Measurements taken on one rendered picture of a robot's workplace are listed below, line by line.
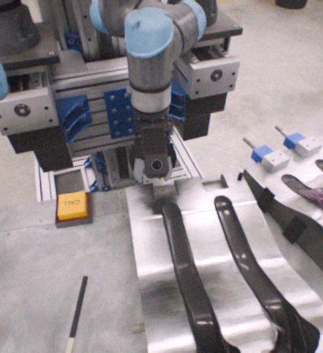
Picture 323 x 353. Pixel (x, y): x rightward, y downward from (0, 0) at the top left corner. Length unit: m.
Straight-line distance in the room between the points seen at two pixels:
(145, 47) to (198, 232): 0.33
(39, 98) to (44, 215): 0.27
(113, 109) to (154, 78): 0.44
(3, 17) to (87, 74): 0.23
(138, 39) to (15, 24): 0.41
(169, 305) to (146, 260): 0.10
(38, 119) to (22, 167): 1.33
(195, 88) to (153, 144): 0.32
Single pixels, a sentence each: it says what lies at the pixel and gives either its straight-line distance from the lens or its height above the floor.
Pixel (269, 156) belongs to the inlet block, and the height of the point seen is 0.88.
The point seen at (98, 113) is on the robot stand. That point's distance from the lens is 0.94.
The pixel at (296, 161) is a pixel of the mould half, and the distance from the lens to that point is 0.80.
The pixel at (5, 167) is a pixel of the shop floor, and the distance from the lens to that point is 2.15.
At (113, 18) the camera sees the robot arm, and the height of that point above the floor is 1.15.
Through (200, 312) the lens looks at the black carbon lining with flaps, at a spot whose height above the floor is 0.92.
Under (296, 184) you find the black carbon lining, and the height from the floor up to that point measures 0.85.
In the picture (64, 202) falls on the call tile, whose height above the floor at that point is 0.84.
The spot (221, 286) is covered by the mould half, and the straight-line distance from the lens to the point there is 0.51.
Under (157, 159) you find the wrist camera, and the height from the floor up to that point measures 0.98.
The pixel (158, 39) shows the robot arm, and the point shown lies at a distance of 0.49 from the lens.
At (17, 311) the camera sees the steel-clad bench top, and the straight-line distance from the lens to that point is 0.65.
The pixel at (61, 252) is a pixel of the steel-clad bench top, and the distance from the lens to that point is 0.68.
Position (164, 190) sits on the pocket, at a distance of 0.65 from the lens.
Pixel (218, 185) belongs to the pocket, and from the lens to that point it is 0.68.
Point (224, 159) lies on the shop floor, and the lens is 2.00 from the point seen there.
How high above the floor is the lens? 1.37
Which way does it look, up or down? 49 degrees down
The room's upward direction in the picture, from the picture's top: straight up
